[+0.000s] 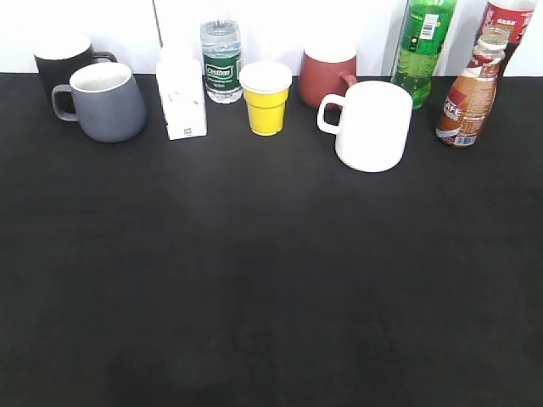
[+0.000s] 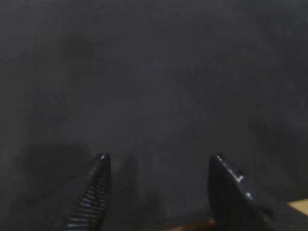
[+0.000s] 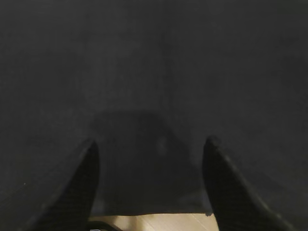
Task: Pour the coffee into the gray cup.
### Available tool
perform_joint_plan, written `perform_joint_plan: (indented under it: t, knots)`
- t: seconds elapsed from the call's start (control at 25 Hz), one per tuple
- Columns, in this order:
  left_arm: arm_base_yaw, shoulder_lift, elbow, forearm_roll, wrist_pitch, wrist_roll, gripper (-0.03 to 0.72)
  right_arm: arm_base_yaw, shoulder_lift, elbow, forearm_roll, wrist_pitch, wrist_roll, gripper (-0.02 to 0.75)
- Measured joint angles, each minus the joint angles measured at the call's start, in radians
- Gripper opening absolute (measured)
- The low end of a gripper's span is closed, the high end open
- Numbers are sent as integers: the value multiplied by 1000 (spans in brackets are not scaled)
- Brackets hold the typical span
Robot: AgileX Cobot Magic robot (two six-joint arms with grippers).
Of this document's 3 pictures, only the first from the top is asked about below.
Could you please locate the cola bottle red label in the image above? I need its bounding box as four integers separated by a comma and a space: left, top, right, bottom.
474, 0, 538, 86

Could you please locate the brown coffee drink bottle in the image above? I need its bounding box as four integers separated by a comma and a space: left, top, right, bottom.
435, 25, 509, 148

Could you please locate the green sprite bottle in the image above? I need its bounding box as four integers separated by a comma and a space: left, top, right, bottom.
391, 0, 457, 109

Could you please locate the clear water bottle green label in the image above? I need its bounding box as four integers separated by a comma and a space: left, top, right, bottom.
200, 18, 243, 104

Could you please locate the grey mug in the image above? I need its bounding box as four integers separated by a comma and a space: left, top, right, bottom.
51, 62, 147, 143

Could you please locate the white mug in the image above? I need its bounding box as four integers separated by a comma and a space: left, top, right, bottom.
316, 81, 412, 173

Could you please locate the red mug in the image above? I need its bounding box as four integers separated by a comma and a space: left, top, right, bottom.
298, 38, 358, 109

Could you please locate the black mug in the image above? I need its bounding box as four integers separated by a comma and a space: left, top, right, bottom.
33, 33, 117, 103

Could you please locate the yellow paper cup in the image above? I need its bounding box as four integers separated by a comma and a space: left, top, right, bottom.
239, 61, 293, 137

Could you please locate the white carton box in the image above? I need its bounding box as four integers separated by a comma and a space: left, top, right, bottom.
156, 47, 207, 141

